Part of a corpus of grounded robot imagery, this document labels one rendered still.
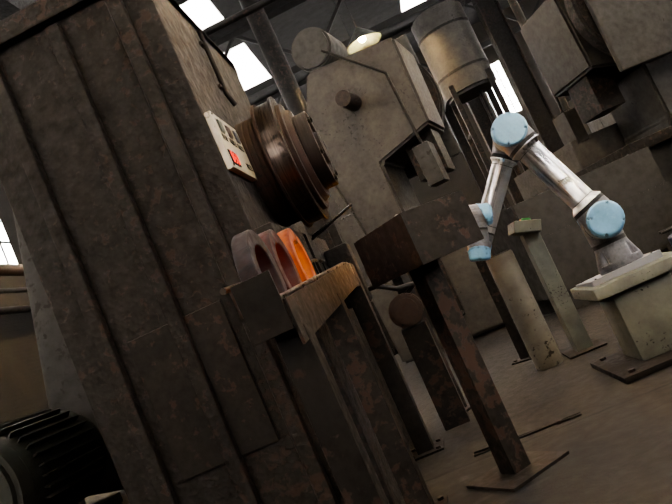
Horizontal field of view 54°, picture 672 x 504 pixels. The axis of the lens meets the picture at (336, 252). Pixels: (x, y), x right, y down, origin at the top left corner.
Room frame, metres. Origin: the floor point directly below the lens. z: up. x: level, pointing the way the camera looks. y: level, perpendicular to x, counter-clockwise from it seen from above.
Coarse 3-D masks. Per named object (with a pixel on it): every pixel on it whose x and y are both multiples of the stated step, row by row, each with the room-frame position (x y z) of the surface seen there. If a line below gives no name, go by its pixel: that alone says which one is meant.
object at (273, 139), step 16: (256, 112) 2.15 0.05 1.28; (272, 112) 2.10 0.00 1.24; (272, 128) 2.09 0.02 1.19; (272, 144) 2.08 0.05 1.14; (272, 160) 2.08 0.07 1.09; (288, 160) 2.08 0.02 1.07; (288, 176) 2.09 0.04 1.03; (288, 192) 2.12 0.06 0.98; (304, 192) 2.13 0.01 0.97; (304, 208) 2.18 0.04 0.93; (320, 208) 2.23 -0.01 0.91
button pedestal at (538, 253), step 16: (512, 224) 2.83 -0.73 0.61; (528, 224) 2.77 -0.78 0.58; (528, 240) 2.84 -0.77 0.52; (544, 256) 2.84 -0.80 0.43; (544, 272) 2.84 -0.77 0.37; (544, 288) 2.93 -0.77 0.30; (560, 288) 2.84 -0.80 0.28; (560, 304) 2.84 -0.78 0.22; (560, 320) 2.91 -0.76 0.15; (576, 320) 2.84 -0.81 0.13; (576, 336) 2.84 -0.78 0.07; (576, 352) 2.86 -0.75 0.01
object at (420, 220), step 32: (384, 224) 1.66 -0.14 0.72; (416, 224) 1.61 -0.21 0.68; (448, 224) 1.65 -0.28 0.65; (384, 256) 1.72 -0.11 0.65; (416, 256) 1.60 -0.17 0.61; (448, 288) 1.76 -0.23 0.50; (448, 320) 1.74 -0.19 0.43; (448, 352) 1.78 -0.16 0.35; (480, 384) 1.74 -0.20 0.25; (480, 416) 1.76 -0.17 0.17; (512, 448) 1.75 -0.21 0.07; (480, 480) 1.80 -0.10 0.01; (512, 480) 1.70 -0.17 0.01
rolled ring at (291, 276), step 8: (264, 232) 1.37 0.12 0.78; (272, 232) 1.40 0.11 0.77; (264, 240) 1.34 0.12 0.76; (272, 240) 1.36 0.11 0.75; (280, 240) 1.44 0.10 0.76; (272, 248) 1.33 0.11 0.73; (280, 248) 1.44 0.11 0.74; (280, 256) 1.45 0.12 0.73; (288, 256) 1.46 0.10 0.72; (280, 264) 1.34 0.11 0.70; (288, 264) 1.46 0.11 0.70; (288, 272) 1.46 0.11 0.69; (296, 272) 1.47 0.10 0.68; (288, 280) 1.35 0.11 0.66; (296, 280) 1.46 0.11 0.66; (288, 288) 1.32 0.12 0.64
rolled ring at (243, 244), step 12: (240, 240) 1.16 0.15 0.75; (252, 240) 1.19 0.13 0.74; (240, 252) 1.14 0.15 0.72; (252, 252) 1.15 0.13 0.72; (264, 252) 1.26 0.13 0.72; (240, 264) 1.13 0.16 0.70; (252, 264) 1.13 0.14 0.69; (264, 264) 1.27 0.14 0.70; (276, 264) 1.30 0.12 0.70; (240, 276) 1.13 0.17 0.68; (252, 276) 1.13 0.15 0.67; (276, 276) 1.28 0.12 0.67
